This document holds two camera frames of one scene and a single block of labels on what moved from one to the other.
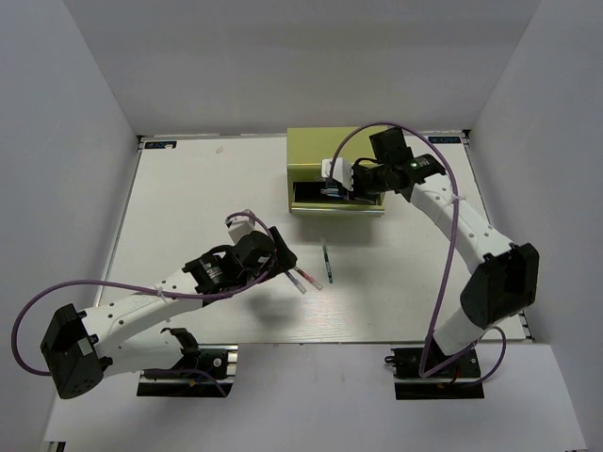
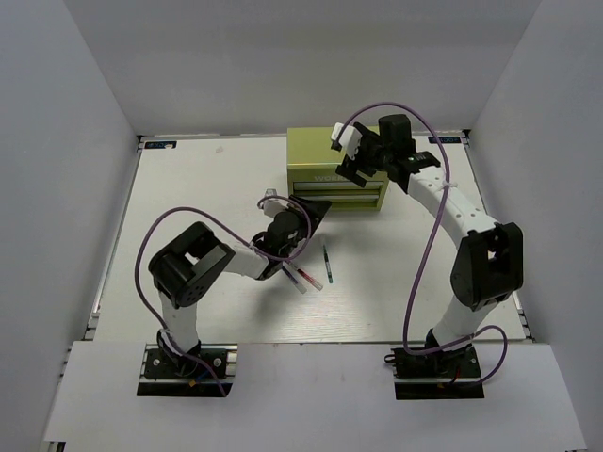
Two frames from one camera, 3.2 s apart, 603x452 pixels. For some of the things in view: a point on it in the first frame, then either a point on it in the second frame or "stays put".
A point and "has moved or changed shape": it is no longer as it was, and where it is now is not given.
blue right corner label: (444, 139) stays put
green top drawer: (316, 197) has moved or changed shape
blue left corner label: (159, 144) stays put
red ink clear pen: (309, 279) stays put
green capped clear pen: (328, 264) stays put
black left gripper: (285, 258) → (315, 207)
